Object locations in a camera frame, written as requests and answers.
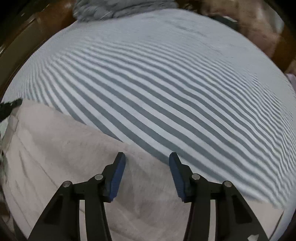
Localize light grey fleece pants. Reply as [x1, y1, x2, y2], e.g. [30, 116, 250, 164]
[1, 99, 284, 241]

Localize grey white striped bed sheet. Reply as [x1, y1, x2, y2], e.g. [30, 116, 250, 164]
[4, 9, 295, 240]

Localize dark carved wooden headboard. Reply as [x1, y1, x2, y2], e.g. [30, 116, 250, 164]
[1, 1, 75, 98]

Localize beige patterned curtain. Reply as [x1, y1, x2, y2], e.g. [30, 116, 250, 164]
[201, 0, 284, 57]

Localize folded blue-grey quilt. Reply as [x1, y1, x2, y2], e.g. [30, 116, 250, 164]
[73, 0, 178, 22]

